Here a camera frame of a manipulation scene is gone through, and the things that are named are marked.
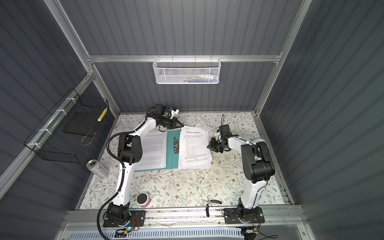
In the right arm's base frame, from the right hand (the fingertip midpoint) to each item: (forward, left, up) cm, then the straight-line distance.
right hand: (209, 147), depth 97 cm
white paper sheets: (-2, +11, -2) cm, 11 cm away
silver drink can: (-19, +61, +12) cm, 65 cm away
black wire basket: (-9, +72, +28) cm, 78 cm away
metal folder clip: (+2, +23, 0) cm, 23 cm away
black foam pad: (0, +69, +26) cm, 74 cm away
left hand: (+14, +18, +7) cm, 23 cm away
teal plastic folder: (-8, +24, -2) cm, 25 cm away
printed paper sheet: (-1, +37, -2) cm, 37 cm away
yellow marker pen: (+5, +60, +27) cm, 66 cm away
